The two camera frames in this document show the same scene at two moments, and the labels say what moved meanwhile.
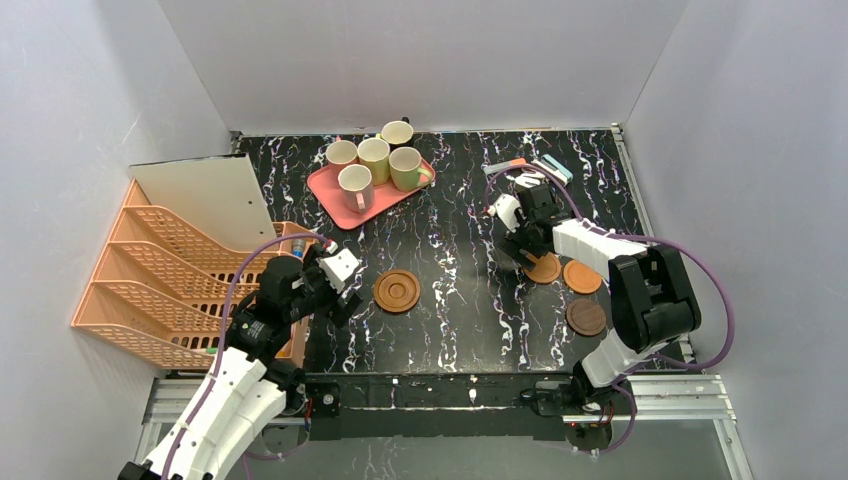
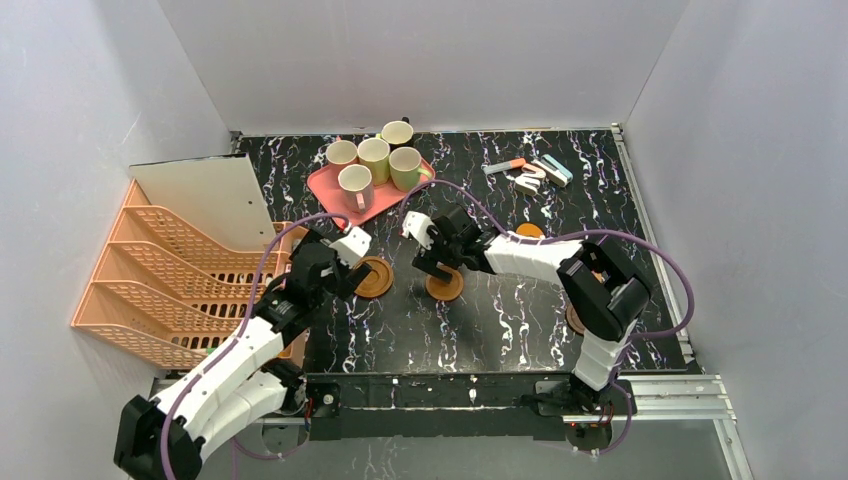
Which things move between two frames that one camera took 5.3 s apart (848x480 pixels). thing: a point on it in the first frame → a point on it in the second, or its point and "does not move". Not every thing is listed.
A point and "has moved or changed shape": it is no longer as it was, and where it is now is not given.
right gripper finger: (512, 248) → (430, 266)
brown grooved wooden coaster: (396, 290) → (378, 281)
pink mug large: (356, 185) does not move
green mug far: (405, 173) does not move
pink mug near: (341, 152) does not move
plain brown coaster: (547, 268) has moved or changed shape
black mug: (397, 131) does not move
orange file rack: (163, 289) does not move
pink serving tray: (325, 183) does not move
